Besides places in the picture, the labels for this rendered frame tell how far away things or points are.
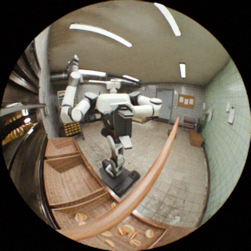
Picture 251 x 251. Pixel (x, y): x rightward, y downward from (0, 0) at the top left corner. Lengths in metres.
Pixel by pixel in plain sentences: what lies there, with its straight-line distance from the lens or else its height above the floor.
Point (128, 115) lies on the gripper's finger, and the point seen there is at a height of 1.32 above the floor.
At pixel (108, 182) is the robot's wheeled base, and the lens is 1.34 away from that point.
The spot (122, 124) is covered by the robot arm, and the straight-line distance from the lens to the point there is 0.23.
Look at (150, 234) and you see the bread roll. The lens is 0.75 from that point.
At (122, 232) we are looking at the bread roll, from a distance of 0.72.
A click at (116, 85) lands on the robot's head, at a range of 0.65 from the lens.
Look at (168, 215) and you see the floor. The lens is 1.49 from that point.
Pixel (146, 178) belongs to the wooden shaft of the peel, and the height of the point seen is 1.21.
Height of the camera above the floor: 1.35
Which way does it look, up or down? 20 degrees down
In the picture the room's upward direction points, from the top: straight up
